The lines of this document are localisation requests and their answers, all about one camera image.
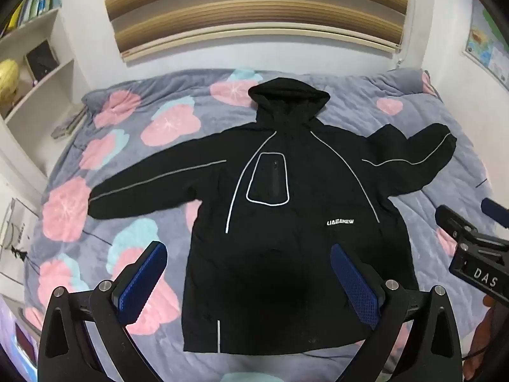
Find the yellow plush toy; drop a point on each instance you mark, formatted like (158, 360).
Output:
(8, 81)

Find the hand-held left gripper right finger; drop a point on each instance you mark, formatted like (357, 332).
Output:
(356, 286)

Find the brown striped window blind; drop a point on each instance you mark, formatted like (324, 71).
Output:
(254, 4)

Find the white bookshelf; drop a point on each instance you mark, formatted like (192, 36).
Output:
(35, 87)

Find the white printed bag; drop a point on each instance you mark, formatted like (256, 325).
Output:
(12, 227)

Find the wall map poster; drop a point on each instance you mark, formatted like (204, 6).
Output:
(487, 43)

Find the black framed board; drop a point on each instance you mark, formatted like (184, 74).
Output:
(41, 60)

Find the person's right forearm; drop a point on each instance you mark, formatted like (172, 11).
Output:
(483, 346)

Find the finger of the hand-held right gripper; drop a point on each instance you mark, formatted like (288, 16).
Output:
(453, 219)
(495, 210)

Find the grey floral blanket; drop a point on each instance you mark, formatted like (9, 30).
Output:
(167, 123)

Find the stack of flat books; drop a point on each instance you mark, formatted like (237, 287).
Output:
(67, 124)

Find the black hooded jacket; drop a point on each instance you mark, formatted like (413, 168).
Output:
(302, 175)

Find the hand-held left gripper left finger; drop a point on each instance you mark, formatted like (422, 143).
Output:
(141, 282)

